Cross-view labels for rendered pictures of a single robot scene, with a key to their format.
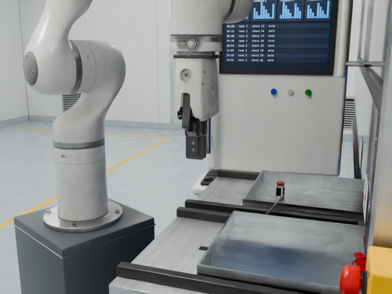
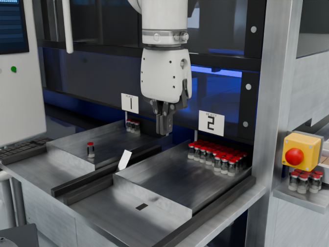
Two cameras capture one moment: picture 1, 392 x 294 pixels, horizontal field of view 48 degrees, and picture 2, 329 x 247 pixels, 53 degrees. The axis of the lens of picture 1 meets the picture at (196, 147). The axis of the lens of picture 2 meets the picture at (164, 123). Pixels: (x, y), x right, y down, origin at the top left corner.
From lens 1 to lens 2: 0.76 m
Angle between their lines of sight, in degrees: 65
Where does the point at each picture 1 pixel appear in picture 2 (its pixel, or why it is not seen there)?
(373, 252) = (294, 138)
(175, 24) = (171, 20)
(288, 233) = (148, 170)
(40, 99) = not seen: outside the picture
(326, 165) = (38, 126)
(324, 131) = (31, 99)
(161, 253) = (131, 229)
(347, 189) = (105, 133)
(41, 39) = not seen: outside the picture
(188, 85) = (186, 72)
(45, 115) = not seen: outside the picture
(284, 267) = (191, 185)
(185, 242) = (122, 213)
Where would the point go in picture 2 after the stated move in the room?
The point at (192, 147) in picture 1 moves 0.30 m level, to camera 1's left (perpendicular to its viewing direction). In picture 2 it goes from (169, 124) to (78, 196)
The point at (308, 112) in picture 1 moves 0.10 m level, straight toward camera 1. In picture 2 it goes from (17, 86) to (31, 89)
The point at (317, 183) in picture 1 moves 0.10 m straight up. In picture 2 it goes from (86, 136) to (84, 110)
